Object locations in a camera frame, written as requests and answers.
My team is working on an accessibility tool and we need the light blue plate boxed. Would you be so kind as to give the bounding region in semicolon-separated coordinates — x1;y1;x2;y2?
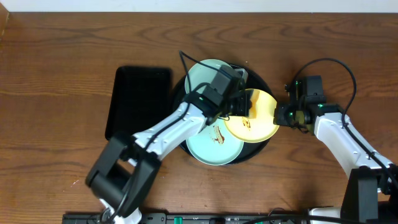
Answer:
188;59;241;91
186;119;244;166

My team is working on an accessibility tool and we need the round black tray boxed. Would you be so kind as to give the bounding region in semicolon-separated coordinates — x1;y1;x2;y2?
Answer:
168;63;274;165

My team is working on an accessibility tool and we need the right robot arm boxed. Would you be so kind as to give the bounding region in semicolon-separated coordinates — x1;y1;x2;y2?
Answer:
274;76;397;223

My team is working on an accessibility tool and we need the rectangular black tray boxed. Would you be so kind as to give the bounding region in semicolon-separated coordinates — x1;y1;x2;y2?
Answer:
104;65;172;140

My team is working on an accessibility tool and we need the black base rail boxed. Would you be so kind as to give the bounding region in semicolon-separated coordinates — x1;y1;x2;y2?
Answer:
62;212;312;224

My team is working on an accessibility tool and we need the yellow plate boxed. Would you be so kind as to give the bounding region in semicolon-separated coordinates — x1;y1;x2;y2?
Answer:
224;88;279;143

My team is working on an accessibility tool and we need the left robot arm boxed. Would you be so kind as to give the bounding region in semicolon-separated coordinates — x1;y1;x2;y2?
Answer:
85;65;251;223

